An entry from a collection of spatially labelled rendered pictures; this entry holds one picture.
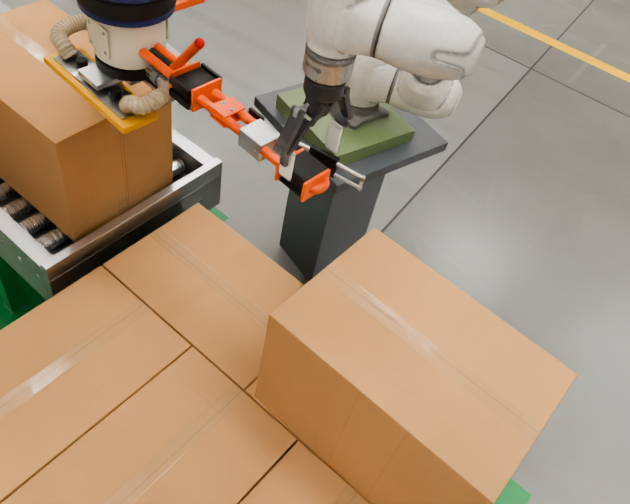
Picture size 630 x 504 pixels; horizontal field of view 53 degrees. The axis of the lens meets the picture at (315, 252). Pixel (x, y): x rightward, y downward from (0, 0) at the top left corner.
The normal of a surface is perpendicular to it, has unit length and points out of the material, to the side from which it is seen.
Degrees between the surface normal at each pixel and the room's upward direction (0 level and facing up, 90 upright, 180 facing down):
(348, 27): 87
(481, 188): 0
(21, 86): 0
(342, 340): 0
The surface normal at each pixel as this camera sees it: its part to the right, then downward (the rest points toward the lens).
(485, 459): 0.16, -0.64
